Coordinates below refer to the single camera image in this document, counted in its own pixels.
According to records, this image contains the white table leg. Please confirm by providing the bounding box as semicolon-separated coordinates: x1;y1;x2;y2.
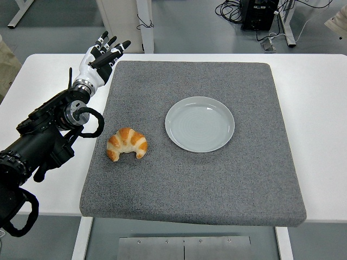
71;216;94;260
274;226;294;260

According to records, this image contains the white cable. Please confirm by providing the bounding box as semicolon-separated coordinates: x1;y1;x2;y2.
267;0;334;44

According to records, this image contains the black cable bundle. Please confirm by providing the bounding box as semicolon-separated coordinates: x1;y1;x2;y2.
215;0;245;25

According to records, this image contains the person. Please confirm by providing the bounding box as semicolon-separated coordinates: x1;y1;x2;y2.
324;4;347;40
0;34;23;105

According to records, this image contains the white desk leg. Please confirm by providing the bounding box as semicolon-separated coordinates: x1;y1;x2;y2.
278;0;297;49

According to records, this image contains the thin black cable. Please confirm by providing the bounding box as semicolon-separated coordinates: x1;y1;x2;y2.
136;13;155;30

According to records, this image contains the grey felt mat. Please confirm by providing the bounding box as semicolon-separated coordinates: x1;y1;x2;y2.
79;60;307;228

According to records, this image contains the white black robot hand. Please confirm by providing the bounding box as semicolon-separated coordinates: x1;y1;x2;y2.
72;30;132;89

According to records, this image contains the grey round plate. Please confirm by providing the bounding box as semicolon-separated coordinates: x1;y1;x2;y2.
164;96;235;154

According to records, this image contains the grey foot pedal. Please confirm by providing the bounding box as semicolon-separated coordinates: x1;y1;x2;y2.
260;37;277;53

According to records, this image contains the white desk foot frame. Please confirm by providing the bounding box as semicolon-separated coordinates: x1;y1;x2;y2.
7;0;35;29

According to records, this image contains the black computer tower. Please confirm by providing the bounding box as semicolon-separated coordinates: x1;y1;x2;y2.
240;0;280;31

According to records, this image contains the golden croissant bread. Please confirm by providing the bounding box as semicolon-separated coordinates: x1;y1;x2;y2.
106;127;149;163

